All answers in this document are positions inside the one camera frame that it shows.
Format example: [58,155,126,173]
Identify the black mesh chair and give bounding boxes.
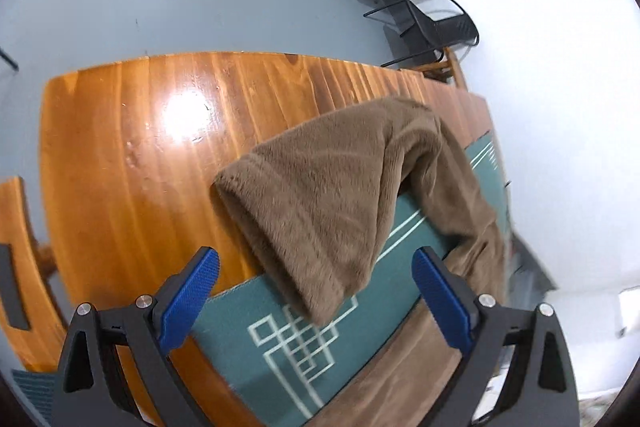
[362,0,481,68]

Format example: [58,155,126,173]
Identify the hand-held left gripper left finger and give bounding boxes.
[59,247,221,427]

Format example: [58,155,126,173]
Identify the brown fleece pants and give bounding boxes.
[214,96,516,427]

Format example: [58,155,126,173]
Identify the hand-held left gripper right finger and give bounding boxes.
[411,247,581,427]

